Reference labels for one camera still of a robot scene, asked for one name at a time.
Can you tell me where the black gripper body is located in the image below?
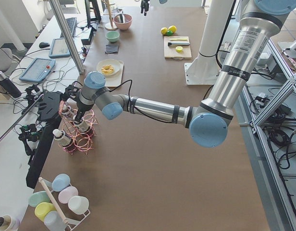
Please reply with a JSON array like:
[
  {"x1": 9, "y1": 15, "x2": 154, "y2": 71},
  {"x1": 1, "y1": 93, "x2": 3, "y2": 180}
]
[{"x1": 74, "y1": 105, "x2": 87, "y2": 123}]

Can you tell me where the tea bottle red liquid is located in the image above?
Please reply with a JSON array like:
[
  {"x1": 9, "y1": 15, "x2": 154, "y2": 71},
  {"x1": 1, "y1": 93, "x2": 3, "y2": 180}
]
[{"x1": 74, "y1": 119, "x2": 94, "y2": 137}]

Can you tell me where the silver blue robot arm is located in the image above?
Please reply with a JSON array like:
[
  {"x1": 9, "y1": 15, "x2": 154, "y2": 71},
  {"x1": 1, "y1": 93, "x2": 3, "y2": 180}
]
[{"x1": 76, "y1": 0, "x2": 296, "y2": 147}]

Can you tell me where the tea bottle in rack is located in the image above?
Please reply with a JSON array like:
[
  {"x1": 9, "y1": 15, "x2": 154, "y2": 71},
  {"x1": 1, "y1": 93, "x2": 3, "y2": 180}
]
[
  {"x1": 58, "y1": 101, "x2": 76, "y2": 121},
  {"x1": 52, "y1": 129, "x2": 77, "y2": 152}
]

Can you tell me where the tea bottle in rack front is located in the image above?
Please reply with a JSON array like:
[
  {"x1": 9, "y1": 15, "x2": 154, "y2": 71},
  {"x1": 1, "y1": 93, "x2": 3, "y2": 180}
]
[{"x1": 52, "y1": 129, "x2": 77, "y2": 152}]

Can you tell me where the white serving tray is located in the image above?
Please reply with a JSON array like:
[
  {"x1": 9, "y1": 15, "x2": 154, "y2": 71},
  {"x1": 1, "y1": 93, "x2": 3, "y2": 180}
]
[{"x1": 96, "y1": 59, "x2": 124, "y2": 88}]

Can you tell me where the pink bowl with ice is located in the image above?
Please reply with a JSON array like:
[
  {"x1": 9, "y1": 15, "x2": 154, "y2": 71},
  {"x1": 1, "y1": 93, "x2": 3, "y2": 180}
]
[{"x1": 113, "y1": 13, "x2": 133, "y2": 30}]

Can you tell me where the black plate device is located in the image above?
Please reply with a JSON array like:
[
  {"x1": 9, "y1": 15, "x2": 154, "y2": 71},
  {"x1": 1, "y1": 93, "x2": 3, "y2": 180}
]
[{"x1": 37, "y1": 91, "x2": 62, "y2": 121}]

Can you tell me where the whole yellow lemon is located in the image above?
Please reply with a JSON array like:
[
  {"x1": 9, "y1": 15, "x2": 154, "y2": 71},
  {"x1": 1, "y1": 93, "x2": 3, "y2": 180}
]
[{"x1": 168, "y1": 25, "x2": 177, "y2": 33}]

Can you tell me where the green lime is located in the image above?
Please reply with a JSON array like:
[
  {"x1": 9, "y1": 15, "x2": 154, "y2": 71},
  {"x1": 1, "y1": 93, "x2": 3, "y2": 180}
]
[{"x1": 166, "y1": 30, "x2": 173, "y2": 36}]

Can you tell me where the black long box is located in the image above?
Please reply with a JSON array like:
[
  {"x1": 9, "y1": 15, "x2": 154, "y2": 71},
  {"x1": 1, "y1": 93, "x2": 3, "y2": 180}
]
[{"x1": 26, "y1": 115, "x2": 62, "y2": 189}]

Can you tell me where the wooden mug tree stand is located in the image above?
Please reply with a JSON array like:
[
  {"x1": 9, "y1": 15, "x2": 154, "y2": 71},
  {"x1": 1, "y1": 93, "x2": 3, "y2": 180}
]
[{"x1": 102, "y1": 0, "x2": 118, "y2": 31}]

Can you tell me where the mint green bowl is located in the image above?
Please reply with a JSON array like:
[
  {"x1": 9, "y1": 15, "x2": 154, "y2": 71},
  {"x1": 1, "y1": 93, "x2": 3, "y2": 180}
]
[{"x1": 106, "y1": 31, "x2": 120, "y2": 42}]

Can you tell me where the black knife on board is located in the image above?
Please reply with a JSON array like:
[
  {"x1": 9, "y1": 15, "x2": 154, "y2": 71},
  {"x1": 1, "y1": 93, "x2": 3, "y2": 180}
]
[{"x1": 167, "y1": 41, "x2": 190, "y2": 47}]

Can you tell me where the white round plate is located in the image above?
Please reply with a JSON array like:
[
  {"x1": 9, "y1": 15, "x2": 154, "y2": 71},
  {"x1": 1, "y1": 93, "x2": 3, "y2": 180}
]
[{"x1": 96, "y1": 59, "x2": 120, "y2": 76}]

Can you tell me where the halved lemon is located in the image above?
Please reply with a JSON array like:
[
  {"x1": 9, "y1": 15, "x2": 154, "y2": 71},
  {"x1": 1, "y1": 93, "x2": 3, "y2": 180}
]
[{"x1": 175, "y1": 46, "x2": 183, "y2": 52}]

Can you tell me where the dark grey folded cloth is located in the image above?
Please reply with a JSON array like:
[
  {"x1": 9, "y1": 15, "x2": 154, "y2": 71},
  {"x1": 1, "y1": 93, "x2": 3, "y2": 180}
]
[{"x1": 105, "y1": 44, "x2": 119, "y2": 54}]

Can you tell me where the wooden cutting board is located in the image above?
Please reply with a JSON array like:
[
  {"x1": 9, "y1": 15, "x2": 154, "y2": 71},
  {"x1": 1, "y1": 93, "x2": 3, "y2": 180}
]
[{"x1": 163, "y1": 36, "x2": 192, "y2": 59}]

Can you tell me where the blue teach pendant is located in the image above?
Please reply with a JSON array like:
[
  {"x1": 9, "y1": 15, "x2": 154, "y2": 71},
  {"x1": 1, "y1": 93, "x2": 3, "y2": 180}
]
[
  {"x1": 49, "y1": 38, "x2": 71, "y2": 59},
  {"x1": 19, "y1": 58, "x2": 56, "y2": 83}
]

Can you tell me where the black computer mouse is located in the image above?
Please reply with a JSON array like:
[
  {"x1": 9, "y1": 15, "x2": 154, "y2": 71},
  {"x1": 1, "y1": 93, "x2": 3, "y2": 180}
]
[{"x1": 39, "y1": 42, "x2": 50, "y2": 49}]

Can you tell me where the black keyboard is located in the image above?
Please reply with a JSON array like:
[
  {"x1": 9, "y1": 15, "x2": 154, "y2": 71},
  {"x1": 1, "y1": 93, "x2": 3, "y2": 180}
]
[{"x1": 65, "y1": 17, "x2": 77, "y2": 37}]

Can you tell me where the blue plastic cup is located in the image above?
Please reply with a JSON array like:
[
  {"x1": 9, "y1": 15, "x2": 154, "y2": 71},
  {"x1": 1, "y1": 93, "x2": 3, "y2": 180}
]
[{"x1": 52, "y1": 173, "x2": 71, "y2": 192}]

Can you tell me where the black water bottle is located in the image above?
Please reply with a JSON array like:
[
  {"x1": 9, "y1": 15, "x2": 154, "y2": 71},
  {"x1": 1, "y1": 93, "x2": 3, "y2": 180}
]
[{"x1": 0, "y1": 71, "x2": 21, "y2": 98}]

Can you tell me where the pink plastic cup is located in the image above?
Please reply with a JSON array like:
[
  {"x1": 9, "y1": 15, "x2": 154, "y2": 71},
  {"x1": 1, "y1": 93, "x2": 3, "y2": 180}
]
[{"x1": 58, "y1": 186, "x2": 78, "y2": 204}]

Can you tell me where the white plastic cup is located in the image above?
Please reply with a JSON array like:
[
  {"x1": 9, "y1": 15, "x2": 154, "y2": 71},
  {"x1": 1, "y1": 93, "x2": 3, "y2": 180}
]
[{"x1": 68, "y1": 195, "x2": 89, "y2": 215}]

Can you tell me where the green plastic cup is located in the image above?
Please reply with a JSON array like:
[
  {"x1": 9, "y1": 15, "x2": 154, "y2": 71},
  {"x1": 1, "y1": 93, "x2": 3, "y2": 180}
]
[{"x1": 28, "y1": 191, "x2": 50, "y2": 207}]

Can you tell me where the yellow plastic cup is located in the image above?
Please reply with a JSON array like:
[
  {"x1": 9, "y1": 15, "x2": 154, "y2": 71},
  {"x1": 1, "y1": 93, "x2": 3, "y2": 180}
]
[{"x1": 35, "y1": 202, "x2": 56, "y2": 222}]

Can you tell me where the grey plastic cup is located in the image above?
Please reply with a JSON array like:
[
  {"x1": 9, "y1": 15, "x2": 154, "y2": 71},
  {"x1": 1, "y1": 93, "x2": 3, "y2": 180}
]
[{"x1": 44, "y1": 211, "x2": 67, "y2": 231}]

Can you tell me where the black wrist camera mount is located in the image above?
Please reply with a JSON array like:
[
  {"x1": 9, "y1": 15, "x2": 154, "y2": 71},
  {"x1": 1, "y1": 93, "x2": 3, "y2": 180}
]
[{"x1": 61, "y1": 84, "x2": 81, "y2": 102}]

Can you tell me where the copper wire bottle rack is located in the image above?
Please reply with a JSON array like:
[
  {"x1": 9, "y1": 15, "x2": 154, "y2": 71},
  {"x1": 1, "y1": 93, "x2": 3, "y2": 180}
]
[{"x1": 58, "y1": 101, "x2": 98, "y2": 155}]

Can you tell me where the green handled reacher grabber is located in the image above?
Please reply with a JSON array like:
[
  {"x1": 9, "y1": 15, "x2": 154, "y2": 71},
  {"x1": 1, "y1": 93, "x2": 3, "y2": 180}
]
[{"x1": 0, "y1": 92, "x2": 45, "y2": 149}]

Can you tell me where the glazed ring donut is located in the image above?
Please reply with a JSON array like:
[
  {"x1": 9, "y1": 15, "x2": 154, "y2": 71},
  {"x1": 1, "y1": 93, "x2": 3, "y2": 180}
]
[{"x1": 101, "y1": 65, "x2": 115, "y2": 75}]

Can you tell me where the aluminium frame post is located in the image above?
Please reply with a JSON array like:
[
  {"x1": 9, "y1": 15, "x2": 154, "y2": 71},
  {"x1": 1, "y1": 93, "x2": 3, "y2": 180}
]
[{"x1": 49, "y1": 0, "x2": 85, "y2": 74}]

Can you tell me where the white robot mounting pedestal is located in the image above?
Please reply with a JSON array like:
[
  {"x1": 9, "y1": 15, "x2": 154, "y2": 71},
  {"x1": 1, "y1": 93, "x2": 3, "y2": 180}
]
[{"x1": 185, "y1": 0, "x2": 236, "y2": 85}]

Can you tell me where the white wire cup rack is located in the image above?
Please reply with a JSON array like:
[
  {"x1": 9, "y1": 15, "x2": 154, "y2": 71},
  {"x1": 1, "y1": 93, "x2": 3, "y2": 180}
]
[{"x1": 38, "y1": 177, "x2": 91, "y2": 231}]

